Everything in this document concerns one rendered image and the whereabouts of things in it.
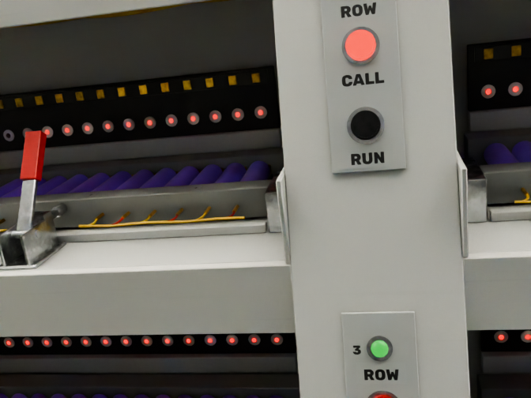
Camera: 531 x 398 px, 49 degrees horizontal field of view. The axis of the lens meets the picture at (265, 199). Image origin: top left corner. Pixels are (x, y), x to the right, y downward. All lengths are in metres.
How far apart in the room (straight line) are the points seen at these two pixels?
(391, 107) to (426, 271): 0.09
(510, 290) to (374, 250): 0.07
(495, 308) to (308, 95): 0.16
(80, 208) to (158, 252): 0.09
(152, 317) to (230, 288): 0.06
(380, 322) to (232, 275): 0.09
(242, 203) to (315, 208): 0.09
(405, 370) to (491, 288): 0.06
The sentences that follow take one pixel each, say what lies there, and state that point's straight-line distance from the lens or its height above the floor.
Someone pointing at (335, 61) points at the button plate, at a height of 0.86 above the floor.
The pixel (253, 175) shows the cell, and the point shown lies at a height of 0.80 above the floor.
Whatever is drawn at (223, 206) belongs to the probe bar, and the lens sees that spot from 0.42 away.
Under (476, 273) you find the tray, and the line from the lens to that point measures 0.34.
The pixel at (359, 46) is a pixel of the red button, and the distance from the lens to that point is 0.33.
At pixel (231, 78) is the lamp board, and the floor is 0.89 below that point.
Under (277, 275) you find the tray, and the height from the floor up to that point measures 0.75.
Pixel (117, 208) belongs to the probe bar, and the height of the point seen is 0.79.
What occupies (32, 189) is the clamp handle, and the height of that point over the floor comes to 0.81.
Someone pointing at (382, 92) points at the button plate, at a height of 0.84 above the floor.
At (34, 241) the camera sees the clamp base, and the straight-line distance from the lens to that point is 0.41.
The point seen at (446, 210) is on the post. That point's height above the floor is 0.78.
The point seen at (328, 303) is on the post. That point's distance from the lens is 0.34.
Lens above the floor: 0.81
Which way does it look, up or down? 3 degrees down
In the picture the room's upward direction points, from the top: 4 degrees counter-clockwise
